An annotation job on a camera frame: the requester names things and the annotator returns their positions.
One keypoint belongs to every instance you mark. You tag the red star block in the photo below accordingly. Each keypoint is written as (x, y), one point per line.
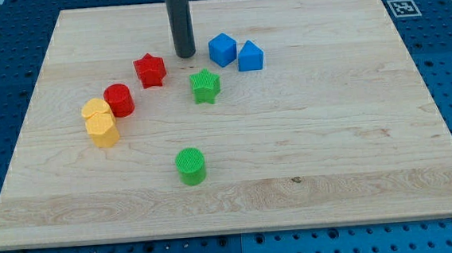
(150, 70)

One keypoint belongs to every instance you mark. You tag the white fiducial marker tag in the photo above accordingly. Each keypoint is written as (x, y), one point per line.
(404, 8)

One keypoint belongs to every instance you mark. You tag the blue triangular prism block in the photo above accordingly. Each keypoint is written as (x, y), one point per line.
(250, 57)

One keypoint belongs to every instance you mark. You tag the blue cube block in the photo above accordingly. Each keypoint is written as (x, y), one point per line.
(222, 50)

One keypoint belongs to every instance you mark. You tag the yellow hexagon block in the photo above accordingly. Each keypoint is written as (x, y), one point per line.
(101, 128)

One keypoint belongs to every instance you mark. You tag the green cylinder block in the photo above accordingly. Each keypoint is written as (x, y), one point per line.
(190, 164)

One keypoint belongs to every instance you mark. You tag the red cylinder block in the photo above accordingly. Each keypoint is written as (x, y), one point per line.
(118, 96)

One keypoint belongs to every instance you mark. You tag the green star block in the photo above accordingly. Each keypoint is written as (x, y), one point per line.
(205, 86)

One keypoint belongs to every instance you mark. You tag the yellow heart block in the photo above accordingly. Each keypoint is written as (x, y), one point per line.
(95, 106)

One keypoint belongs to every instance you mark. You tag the light wooden board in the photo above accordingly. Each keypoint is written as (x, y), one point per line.
(338, 128)

